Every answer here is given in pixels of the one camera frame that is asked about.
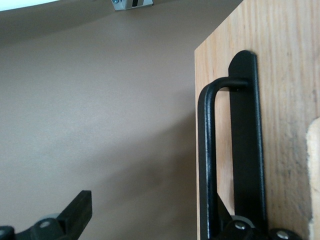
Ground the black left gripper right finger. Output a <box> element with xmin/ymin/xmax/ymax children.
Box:
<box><xmin>212</xmin><ymin>194</ymin><xmax>304</xmax><ymax>240</ymax></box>

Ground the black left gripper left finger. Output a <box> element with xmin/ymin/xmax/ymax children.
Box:
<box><xmin>0</xmin><ymin>189</ymin><xmax>93</xmax><ymax>240</ymax></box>

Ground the black metal drawer handle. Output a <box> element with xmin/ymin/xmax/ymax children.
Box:
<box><xmin>197</xmin><ymin>49</ymin><xmax>268</xmax><ymax>240</ymax></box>

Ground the wooden drawer front panel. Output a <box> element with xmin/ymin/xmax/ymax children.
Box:
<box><xmin>194</xmin><ymin>0</ymin><xmax>320</xmax><ymax>240</ymax></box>

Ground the brown paper table cover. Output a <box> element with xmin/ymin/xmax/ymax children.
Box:
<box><xmin>0</xmin><ymin>0</ymin><xmax>245</xmax><ymax>240</ymax></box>

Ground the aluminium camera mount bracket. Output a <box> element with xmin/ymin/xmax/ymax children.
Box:
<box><xmin>111</xmin><ymin>0</ymin><xmax>155</xmax><ymax>12</ymax></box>

